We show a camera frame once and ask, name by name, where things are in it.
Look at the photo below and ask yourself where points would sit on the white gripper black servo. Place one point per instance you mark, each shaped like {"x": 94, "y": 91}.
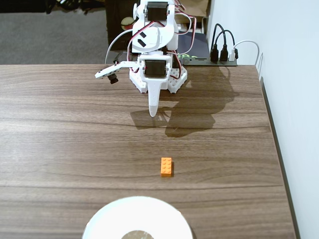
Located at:
{"x": 155, "y": 68}

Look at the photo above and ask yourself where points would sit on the orange lego block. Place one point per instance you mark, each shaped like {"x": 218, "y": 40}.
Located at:
{"x": 166, "y": 166}

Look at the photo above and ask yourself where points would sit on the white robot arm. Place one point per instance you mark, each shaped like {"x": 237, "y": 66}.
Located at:
{"x": 162, "y": 32}

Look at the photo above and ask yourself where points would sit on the white round plate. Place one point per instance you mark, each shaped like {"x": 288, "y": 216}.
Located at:
{"x": 112, "y": 219}

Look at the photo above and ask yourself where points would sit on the black usb hub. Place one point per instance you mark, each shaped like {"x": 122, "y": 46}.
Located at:
{"x": 199, "y": 63}

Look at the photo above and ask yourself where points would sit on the dark navy box green print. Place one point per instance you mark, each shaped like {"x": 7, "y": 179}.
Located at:
{"x": 199, "y": 44}

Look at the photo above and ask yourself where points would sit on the round red cream sticker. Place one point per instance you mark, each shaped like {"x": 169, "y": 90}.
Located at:
{"x": 125, "y": 23}

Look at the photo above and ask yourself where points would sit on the black cabinet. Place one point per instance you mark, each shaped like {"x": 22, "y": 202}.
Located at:
{"x": 114, "y": 25}

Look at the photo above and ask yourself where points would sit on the beige cardboard box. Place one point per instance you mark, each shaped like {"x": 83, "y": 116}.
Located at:
{"x": 197, "y": 25}

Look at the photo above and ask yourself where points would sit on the wrist camera on white mount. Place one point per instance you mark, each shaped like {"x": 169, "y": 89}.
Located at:
{"x": 109, "y": 71}

